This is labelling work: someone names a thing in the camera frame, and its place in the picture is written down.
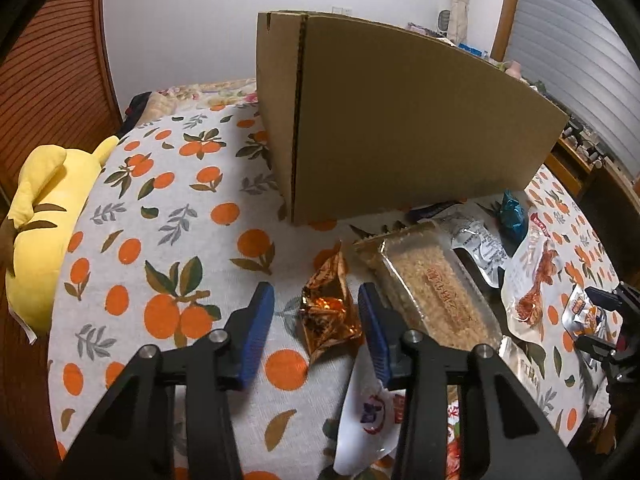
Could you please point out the floral pillow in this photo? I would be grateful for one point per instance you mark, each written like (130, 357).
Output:
(200, 91)

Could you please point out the small silver snack packet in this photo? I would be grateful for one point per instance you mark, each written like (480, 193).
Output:
(582, 310)

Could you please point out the white wall switch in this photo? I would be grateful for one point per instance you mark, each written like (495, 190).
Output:
(342, 10)

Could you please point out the red snack packet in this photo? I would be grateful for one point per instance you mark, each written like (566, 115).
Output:
(452, 445)

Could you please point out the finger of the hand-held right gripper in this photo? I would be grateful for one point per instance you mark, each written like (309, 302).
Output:
(612, 300)
(597, 346)

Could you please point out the wooden window frame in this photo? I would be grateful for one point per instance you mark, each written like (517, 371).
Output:
(507, 5)

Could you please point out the teal snack packet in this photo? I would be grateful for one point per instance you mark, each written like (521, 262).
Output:
(512, 217)

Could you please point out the brown louvred wooden panel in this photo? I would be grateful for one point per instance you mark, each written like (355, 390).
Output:
(50, 60)

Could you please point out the orange fruit print blanket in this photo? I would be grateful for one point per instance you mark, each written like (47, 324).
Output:
(150, 240)

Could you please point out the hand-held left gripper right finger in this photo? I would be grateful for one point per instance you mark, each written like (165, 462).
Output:
(375, 340)

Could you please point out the pale floral curtain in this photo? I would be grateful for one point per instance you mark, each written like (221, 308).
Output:
(460, 5)

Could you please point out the yellow plush toy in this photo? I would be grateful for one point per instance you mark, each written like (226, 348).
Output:
(45, 210)

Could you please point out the white packet red meat picture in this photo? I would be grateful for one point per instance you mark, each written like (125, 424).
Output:
(535, 280)

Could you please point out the dark cloth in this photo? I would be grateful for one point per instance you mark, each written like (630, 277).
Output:
(137, 110)

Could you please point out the white packet with purple logo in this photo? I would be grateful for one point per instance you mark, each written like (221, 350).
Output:
(370, 410)

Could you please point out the brown cardboard box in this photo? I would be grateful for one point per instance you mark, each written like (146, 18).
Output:
(400, 125)

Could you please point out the clear packet of brown crackers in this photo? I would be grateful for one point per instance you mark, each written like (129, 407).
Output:
(435, 285)

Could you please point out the grey window blind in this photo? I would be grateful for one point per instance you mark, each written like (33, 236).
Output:
(560, 35)

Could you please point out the grey round wall device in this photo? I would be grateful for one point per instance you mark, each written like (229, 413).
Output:
(443, 19)

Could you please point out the white packet with grey print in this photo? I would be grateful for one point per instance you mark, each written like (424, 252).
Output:
(522, 370)

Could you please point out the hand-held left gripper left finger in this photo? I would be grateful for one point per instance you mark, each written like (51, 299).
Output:
(257, 330)

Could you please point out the silver white snack packet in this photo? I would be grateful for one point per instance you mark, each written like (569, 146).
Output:
(477, 245)

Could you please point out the golden foil snack packet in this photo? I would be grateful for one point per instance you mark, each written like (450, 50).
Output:
(325, 310)

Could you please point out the dark purple snack packet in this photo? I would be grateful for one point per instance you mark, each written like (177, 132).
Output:
(430, 210)

